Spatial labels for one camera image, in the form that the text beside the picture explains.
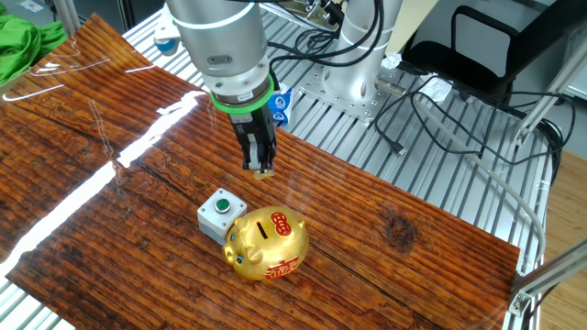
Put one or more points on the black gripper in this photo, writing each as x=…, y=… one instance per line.
x=254, y=126

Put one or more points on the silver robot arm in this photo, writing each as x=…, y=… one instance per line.
x=220, y=41

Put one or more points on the golden piggy bank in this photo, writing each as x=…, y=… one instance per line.
x=261, y=247

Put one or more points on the blue tissue pack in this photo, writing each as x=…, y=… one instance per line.
x=282, y=105

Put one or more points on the grey push button box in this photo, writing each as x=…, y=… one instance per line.
x=212, y=221

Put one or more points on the wood pattern table mat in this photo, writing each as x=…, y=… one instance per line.
x=367, y=256

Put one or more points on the crumpled white paper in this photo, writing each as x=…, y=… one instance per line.
x=392, y=60
x=436, y=88

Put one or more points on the black office chair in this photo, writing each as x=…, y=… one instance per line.
x=458, y=64

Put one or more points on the green cloth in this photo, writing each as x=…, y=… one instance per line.
x=23, y=46

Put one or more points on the small white card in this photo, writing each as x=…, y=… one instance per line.
x=32, y=6

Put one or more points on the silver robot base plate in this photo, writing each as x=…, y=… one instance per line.
x=357, y=107

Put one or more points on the aluminium frame post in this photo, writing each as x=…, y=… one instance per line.
x=68, y=16

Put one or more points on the aluminium frame strut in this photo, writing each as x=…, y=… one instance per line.
x=546, y=101
x=550, y=270

